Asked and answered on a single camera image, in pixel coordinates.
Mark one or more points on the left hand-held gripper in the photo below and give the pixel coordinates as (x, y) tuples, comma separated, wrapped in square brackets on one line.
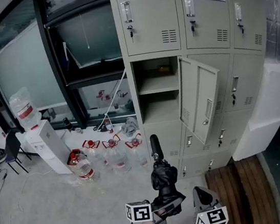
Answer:
[(138, 212)]

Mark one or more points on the grey cloth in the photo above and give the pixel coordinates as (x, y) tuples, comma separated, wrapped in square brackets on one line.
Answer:
[(129, 126)]

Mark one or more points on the grey metal locker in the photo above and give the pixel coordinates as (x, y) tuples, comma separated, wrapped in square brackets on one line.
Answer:
[(150, 17)]

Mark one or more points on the white water dispenser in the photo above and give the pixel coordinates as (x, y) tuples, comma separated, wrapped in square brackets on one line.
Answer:
[(49, 150)]

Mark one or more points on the yellow object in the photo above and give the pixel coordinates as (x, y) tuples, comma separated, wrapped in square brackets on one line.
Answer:
[(164, 68)]

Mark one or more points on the large clear water jug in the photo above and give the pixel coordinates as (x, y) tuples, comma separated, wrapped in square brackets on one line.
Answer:
[(24, 109)]

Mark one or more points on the grey locker door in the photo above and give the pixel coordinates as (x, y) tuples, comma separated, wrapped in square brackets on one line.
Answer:
[(200, 100)]

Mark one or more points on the small clear bottle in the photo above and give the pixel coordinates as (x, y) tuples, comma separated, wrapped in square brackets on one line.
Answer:
[(109, 126)]

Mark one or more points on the wooden slat platform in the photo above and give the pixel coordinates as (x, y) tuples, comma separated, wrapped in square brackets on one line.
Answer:
[(241, 193)]

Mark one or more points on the white block ledge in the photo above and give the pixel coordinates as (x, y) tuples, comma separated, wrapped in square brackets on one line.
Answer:
[(271, 106)]

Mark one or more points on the black chair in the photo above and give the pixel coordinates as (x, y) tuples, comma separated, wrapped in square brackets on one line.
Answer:
[(12, 148)]

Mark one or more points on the frosted white panel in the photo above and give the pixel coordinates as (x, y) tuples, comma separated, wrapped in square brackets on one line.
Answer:
[(26, 73)]

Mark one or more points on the black thermos flask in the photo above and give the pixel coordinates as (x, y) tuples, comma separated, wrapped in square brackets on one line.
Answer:
[(67, 124)]

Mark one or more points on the black window frame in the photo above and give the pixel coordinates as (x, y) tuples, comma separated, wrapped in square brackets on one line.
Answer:
[(58, 76)]

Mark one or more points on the black umbrella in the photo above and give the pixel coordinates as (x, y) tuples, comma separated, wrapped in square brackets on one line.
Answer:
[(163, 178)]

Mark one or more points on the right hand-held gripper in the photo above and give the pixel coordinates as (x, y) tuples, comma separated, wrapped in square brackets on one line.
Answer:
[(211, 217)]

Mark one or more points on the black-headed keys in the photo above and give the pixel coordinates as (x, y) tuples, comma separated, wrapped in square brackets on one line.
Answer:
[(192, 27), (131, 33), (241, 28)]

